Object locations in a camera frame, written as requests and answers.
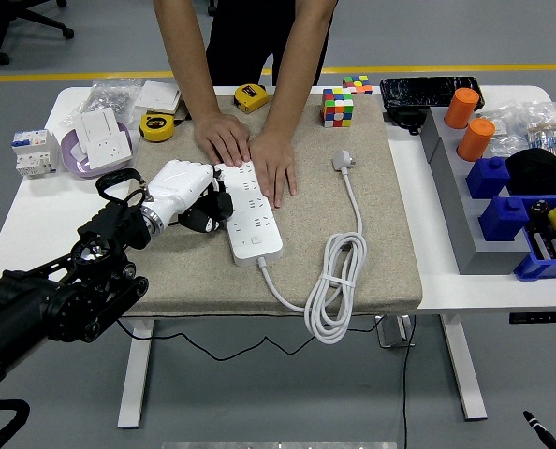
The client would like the person's right hand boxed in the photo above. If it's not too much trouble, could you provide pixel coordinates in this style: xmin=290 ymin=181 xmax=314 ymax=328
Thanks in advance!
xmin=193 ymin=111 xmax=252 ymax=168

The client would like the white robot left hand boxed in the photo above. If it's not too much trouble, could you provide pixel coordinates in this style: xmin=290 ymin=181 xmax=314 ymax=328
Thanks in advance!
xmin=141 ymin=159 xmax=236 ymax=235

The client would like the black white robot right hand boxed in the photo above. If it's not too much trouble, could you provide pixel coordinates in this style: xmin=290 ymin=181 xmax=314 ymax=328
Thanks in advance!
xmin=522 ymin=410 xmax=556 ymax=449

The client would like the person's left hand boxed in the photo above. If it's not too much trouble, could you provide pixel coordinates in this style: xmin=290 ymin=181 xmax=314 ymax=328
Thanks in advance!
xmin=248 ymin=130 xmax=298 ymax=210

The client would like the black power adapter plug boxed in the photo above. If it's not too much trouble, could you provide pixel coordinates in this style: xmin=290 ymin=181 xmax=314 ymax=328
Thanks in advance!
xmin=201 ymin=185 xmax=235 ymax=221

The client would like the white power strip cord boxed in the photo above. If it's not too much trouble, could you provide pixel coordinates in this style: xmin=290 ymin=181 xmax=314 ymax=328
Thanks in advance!
xmin=256 ymin=148 xmax=368 ymax=345

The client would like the white power strip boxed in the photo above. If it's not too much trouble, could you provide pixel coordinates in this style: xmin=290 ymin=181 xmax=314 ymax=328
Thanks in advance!
xmin=213 ymin=161 xmax=284 ymax=267

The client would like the thin black adapter cord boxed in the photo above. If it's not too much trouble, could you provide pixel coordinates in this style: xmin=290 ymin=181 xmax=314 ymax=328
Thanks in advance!
xmin=117 ymin=219 xmax=382 ymax=362

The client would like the square yellow tape measure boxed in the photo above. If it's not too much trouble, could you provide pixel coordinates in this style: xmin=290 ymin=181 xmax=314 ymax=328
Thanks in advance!
xmin=233 ymin=82 xmax=271 ymax=114

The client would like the round yellow tape measure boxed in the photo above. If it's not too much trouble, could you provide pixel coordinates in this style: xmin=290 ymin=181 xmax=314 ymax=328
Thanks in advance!
xmin=139 ymin=111 xmax=175 ymax=143

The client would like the large colourful puzzle cube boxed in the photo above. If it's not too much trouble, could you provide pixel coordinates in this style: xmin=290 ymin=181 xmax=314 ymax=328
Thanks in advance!
xmin=321 ymin=87 xmax=356 ymax=128

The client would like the white table leg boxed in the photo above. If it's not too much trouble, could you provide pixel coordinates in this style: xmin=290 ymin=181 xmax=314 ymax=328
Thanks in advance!
xmin=439 ymin=313 xmax=489 ymax=421
xmin=117 ymin=319 xmax=156 ymax=429

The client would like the person's torso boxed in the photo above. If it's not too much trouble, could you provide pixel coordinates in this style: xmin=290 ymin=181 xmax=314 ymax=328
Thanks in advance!
xmin=205 ymin=0 xmax=333 ymax=88

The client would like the grey-brown mat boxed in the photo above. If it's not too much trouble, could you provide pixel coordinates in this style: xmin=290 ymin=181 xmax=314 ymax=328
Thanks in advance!
xmin=123 ymin=93 xmax=424 ymax=319

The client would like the black table control panel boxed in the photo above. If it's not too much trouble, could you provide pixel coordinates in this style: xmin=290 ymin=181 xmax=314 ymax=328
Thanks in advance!
xmin=508 ymin=311 xmax=556 ymax=325

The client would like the clear bag of screws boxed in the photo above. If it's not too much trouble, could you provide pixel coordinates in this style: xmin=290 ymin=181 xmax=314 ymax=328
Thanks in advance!
xmin=60 ymin=79 xmax=143 ymax=130

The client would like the small colourful puzzle cube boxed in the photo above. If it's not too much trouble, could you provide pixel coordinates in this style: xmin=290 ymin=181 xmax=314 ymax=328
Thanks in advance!
xmin=342 ymin=74 xmax=374 ymax=96

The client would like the white circuit breaker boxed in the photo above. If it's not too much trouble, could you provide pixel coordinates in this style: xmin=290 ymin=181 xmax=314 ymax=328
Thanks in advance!
xmin=10 ymin=129 xmax=62 ymax=180

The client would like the blue plastic bin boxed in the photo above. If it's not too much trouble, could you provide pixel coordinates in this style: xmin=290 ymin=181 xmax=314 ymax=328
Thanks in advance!
xmin=513 ymin=194 xmax=556 ymax=282

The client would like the black cracked tray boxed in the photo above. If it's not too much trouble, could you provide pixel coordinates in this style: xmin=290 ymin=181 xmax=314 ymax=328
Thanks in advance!
xmin=379 ymin=76 xmax=486 ymax=113

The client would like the grey stepped block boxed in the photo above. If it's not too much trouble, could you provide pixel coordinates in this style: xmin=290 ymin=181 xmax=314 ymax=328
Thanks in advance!
xmin=419 ymin=107 xmax=532 ymax=276

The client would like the orange cylinder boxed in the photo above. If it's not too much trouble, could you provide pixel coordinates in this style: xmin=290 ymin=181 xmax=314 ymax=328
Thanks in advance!
xmin=456 ymin=117 xmax=497 ymax=163
xmin=444 ymin=87 xmax=481 ymax=131

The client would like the blue plastic block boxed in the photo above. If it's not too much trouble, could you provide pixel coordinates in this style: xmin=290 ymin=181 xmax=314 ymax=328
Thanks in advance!
xmin=477 ymin=195 xmax=531 ymax=242
xmin=465 ymin=155 xmax=512 ymax=200

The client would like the clear plastic bag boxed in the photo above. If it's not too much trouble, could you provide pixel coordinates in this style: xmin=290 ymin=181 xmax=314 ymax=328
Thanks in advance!
xmin=476 ymin=105 xmax=531 ymax=158

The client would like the black office chair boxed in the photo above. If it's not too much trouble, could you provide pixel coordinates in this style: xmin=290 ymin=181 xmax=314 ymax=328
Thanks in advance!
xmin=0 ymin=0 xmax=76 ymax=66

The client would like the black cloth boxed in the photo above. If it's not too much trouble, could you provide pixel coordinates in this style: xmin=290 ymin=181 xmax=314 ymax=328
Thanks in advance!
xmin=505 ymin=148 xmax=556 ymax=196

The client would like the clear bag of resistors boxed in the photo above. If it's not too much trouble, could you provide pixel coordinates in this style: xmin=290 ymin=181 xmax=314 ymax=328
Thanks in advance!
xmin=523 ymin=101 xmax=556 ymax=158

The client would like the white wall socket panel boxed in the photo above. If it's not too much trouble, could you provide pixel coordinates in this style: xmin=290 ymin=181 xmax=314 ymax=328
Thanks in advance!
xmin=85 ymin=130 xmax=134 ymax=170

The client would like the white switch panel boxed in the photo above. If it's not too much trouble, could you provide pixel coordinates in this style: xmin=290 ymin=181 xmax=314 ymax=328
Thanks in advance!
xmin=132 ymin=80 xmax=183 ymax=114

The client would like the black hanging cable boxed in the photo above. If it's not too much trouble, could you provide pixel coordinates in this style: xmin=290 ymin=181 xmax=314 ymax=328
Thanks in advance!
xmin=401 ymin=315 xmax=418 ymax=449

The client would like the metal bracket under table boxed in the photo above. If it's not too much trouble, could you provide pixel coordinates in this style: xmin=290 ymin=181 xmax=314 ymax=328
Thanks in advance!
xmin=374 ymin=314 xmax=417 ymax=350

